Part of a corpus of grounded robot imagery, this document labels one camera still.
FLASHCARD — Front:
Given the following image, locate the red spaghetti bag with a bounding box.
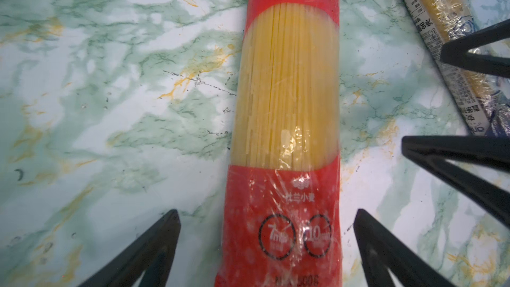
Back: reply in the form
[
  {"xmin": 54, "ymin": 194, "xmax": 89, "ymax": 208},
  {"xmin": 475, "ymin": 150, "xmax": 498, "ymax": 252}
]
[{"xmin": 215, "ymin": 0, "xmax": 342, "ymax": 286}]

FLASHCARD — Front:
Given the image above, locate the blue Ankara spaghetti bag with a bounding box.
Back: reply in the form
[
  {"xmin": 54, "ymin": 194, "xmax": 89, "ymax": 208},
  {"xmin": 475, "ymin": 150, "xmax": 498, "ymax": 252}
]
[{"xmin": 404, "ymin": 0, "xmax": 509, "ymax": 138}]

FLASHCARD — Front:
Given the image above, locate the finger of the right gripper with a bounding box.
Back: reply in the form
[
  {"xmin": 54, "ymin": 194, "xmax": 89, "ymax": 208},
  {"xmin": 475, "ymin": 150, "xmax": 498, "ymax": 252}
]
[
  {"xmin": 440, "ymin": 19, "xmax": 510, "ymax": 79},
  {"xmin": 401, "ymin": 136, "xmax": 509, "ymax": 227}
]

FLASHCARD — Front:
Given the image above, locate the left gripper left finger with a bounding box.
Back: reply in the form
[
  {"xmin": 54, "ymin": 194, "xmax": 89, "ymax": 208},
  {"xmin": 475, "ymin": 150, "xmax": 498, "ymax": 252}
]
[{"xmin": 81, "ymin": 209, "xmax": 181, "ymax": 286}]

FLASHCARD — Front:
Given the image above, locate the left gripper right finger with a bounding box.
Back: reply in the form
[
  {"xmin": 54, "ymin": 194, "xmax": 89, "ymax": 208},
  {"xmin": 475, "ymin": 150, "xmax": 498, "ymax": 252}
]
[{"xmin": 353, "ymin": 209, "xmax": 454, "ymax": 287}]

